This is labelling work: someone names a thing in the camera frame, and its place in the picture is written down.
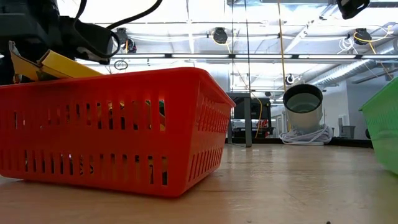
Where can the long ceiling light strip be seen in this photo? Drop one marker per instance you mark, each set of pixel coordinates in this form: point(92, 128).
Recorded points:
point(248, 56)

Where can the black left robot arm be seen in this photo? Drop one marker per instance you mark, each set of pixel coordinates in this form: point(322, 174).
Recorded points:
point(28, 18)

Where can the red plastic slotted basket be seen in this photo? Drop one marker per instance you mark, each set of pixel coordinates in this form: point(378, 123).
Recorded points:
point(124, 171)

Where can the grey perforated metal riser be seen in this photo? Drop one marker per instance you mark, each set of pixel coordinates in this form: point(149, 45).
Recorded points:
point(247, 124)

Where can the black cabinet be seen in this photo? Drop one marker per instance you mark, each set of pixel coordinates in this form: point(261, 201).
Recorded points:
point(253, 118)

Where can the green plastic slotted basket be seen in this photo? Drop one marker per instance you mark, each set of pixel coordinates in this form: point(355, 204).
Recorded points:
point(385, 133)

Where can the white round camera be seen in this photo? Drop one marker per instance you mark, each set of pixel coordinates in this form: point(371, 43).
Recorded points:
point(303, 118)

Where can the black aluminium table frame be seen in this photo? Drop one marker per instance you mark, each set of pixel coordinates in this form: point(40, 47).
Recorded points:
point(351, 142)

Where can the silver ventilation duct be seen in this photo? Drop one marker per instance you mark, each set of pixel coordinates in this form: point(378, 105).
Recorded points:
point(342, 73)

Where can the grey waste bin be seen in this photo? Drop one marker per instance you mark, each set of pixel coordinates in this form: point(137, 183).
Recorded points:
point(347, 131)

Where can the yellow Crayola crayon box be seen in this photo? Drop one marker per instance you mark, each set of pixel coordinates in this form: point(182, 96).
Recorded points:
point(68, 67)

